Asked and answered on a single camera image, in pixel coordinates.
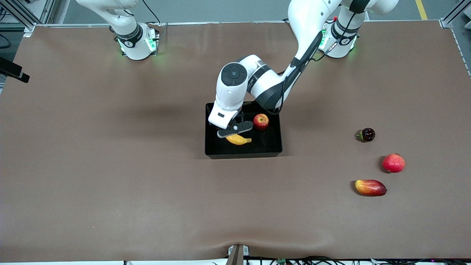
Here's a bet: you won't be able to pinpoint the yellow banana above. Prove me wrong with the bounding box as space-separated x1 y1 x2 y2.
225 134 253 146

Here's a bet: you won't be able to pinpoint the red yellow apple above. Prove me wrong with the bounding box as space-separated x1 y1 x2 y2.
253 113 269 131

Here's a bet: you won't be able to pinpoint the black plastic box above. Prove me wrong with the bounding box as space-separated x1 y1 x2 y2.
205 100 283 160

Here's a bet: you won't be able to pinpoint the brown table mat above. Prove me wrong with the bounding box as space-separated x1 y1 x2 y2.
0 20 471 262

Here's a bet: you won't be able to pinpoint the dark purple mangosteen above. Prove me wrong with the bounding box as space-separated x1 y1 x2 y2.
355 128 376 142

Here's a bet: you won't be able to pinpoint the red yellow mango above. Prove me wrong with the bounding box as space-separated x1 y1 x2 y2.
355 179 387 197

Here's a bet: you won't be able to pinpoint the red pomegranate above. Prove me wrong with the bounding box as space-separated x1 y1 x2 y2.
382 153 406 173

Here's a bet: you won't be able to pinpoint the aluminium frame profile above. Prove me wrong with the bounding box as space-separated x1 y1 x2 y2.
0 0 56 37
440 0 471 29

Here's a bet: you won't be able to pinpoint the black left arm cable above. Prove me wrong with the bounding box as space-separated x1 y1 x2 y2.
272 11 363 113

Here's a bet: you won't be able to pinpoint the black right base cable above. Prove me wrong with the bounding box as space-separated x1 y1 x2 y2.
142 0 161 25

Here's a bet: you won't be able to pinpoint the metal bracket post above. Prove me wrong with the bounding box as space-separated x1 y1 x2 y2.
225 244 250 265

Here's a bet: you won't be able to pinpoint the black cables along table edge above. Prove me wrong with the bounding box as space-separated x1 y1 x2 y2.
247 256 471 265

